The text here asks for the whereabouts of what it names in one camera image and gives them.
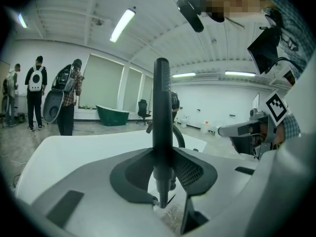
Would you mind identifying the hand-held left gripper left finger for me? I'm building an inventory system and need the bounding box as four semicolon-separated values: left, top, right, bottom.
31;147;178;237

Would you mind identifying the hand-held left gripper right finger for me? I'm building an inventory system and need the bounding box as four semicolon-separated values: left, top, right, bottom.
172;132;316;237

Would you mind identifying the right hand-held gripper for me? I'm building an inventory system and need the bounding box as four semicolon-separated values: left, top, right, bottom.
217;90;290;160

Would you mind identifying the person's right forearm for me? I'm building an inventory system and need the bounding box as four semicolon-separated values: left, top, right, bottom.
271;114;302;145

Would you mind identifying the green bathtub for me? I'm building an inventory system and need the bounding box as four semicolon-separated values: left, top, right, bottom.
95;104;130;127

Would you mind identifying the white bucket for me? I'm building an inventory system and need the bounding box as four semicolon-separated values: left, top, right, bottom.
200;120;211;135

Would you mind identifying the long ceiling tube light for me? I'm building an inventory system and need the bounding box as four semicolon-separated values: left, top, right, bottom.
224;71;257;78
17;12;28;29
109;8;136;43
171;72;197;79

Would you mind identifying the black office chair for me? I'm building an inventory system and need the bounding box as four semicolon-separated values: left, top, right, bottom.
136;99;153;126

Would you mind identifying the narrow window blind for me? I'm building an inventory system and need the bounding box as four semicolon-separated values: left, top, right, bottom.
122;67;143;114

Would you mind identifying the black chest-mounted box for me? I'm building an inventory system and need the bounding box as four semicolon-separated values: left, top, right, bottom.
247;26;282;75

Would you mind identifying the large window blind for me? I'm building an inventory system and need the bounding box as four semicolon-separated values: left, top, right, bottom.
78;53;124;113

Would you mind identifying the open grey shell backpack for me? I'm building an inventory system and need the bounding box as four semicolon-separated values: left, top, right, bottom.
42;64;75;124

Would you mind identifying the person's checked shirt torso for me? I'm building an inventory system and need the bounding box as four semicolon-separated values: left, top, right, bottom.
261;0;316;79

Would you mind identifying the white round-window backpack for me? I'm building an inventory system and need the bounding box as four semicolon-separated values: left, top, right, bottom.
28;66;44;92

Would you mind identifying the black head-mounted camera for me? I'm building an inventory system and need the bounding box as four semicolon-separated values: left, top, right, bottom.
176;0;205;34

